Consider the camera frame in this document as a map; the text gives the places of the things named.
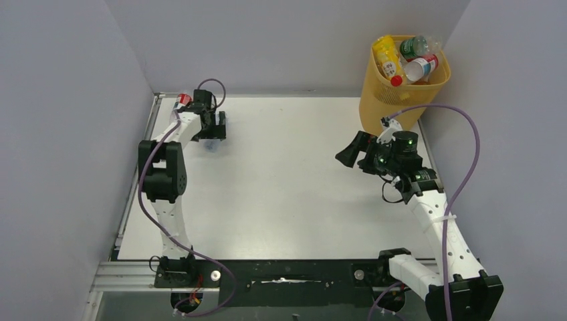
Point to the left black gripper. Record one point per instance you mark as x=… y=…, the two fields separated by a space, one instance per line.
x=217 y=132

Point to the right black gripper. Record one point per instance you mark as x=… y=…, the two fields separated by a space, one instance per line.
x=365 y=156

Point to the clear bottle red label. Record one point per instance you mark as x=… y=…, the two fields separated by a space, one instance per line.
x=182 y=103

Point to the yellow juice bottle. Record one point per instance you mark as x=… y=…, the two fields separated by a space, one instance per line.
x=388 y=60

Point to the clear bottle dark green label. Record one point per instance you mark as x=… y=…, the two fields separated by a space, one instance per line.
x=419 y=46

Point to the clear bottle blue purple label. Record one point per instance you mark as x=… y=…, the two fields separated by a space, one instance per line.
x=212 y=145

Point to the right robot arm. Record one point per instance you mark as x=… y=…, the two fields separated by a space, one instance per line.
x=462 y=286

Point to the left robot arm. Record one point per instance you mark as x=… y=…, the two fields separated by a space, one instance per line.
x=163 y=179

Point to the yellow plastic waste bin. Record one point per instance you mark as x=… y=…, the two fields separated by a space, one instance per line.
x=379 y=98

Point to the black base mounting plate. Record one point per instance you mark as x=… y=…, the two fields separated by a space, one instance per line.
x=272 y=282

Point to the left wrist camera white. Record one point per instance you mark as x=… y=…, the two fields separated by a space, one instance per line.
x=201 y=96

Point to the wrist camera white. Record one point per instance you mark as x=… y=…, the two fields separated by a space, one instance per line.
x=389 y=127
x=201 y=96

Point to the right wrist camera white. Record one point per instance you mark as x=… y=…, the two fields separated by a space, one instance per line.
x=389 y=127

